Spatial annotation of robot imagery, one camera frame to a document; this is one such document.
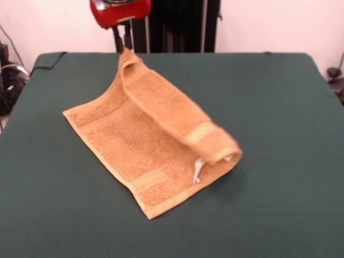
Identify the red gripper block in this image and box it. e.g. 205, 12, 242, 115
89, 0, 153, 54

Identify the tan terry towel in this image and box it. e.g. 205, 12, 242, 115
62, 47, 244, 220

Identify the dark green table cloth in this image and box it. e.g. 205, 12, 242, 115
0, 52, 344, 258

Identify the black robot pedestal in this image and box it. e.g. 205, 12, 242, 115
128, 0, 223, 54

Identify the bundle of dark cables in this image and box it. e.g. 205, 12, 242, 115
0, 60, 31, 117

